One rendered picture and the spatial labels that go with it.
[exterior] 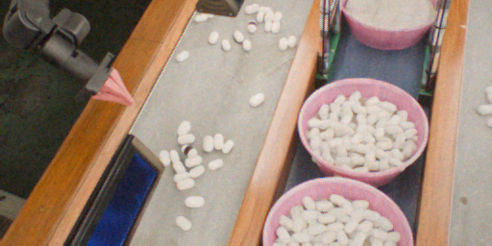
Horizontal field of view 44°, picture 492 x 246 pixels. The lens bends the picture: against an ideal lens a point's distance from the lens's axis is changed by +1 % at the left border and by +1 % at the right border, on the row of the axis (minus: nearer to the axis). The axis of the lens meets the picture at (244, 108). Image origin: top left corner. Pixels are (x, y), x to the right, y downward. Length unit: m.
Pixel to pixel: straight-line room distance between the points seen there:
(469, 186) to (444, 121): 0.15
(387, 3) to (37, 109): 1.50
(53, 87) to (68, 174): 1.37
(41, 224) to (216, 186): 0.34
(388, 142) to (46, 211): 0.70
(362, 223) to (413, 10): 0.67
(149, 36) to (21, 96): 1.20
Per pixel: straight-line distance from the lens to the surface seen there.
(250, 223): 1.16
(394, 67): 1.56
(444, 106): 1.37
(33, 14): 1.23
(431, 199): 1.21
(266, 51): 1.50
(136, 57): 1.50
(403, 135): 1.33
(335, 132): 1.34
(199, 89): 1.43
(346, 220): 1.20
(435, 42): 1.36
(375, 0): 1.66
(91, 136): 1.35
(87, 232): 0.79
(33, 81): 2.72
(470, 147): 1.34
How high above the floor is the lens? 1.75
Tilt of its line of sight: 47 degrees down
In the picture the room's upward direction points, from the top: 6 degrees counter-clockwise
